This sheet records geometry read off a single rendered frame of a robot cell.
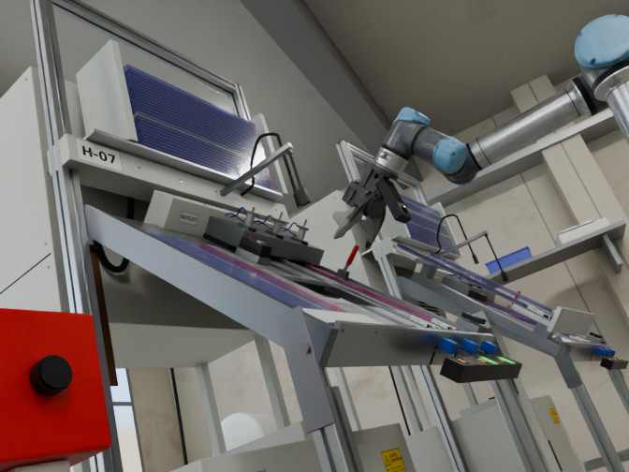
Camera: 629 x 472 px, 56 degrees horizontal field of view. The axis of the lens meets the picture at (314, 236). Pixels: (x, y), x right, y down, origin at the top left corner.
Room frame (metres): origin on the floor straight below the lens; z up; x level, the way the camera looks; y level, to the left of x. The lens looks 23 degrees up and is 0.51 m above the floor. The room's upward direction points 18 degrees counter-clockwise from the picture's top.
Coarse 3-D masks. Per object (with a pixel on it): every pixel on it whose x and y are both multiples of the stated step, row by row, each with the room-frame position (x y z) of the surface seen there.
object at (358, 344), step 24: (336, 336) 0.87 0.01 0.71; (360, 336) 0.93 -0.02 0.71; (384, 336) 0.99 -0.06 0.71; (408, 336) 1.07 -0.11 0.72; (432, 336) 1.15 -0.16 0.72; (456, 336) 1.24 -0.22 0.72; (480, 336) 1.36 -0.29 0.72; (336, 360) 0.90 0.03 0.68; (360, 360) 0.96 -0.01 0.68; (384, 360) 1.03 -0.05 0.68; (408, 360) 1.11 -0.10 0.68; (432, 360) 1.20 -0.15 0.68
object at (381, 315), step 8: (344, 304) 1.19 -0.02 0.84; (352, 304) 1.23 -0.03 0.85; (360, 304) 1.26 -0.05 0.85; (360, 312) 1.17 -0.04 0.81; (368, 312) 1.21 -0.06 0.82; (376, 312) 1.25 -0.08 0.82; (384, 312) 1.29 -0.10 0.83; (392, 312) 1.33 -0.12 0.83; (408, 312) 1.43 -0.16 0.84; (376, 320) 1.15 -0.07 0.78; (384, 320) 1.18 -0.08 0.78; (392, 320) 1.21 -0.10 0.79; (400, 320) 1.26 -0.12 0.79; (408, 320) 1.31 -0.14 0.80; (432, 328) 1.29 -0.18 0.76
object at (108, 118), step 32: (64, 0) 1.14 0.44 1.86; (128, 32) 1.32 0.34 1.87; (96, 64) 1.20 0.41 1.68; (192, 64) 1.55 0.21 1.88; (96, 96) 1.21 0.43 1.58; (128, 96) 1.19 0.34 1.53; (96, 128) 1.22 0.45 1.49; (128, 128) 1.17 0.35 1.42; (256, 128) 1.69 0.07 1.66; (96, 160) 1.12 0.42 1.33; (160, 160) 1.28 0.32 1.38; (256, 192) 1.60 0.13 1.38; (288, 320) 0.83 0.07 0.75; (288, 352) 0.84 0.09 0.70; (320, 384) 0.82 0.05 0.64; (320, 416) 0.83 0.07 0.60; (256, 448) 1.39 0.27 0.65
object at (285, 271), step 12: (144, 228) 1.17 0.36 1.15; (156, 228) 1.24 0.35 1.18; (192, 240) 1.26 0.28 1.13; (204, 240) 1.34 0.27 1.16; (276, 264) 1.40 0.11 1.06; (288, 276) 1.29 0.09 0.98; (300, 276) 1.33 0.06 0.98; (312, 276) 1.42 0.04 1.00; (312, 288) 1.53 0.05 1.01; (324, 288) 1.58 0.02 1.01
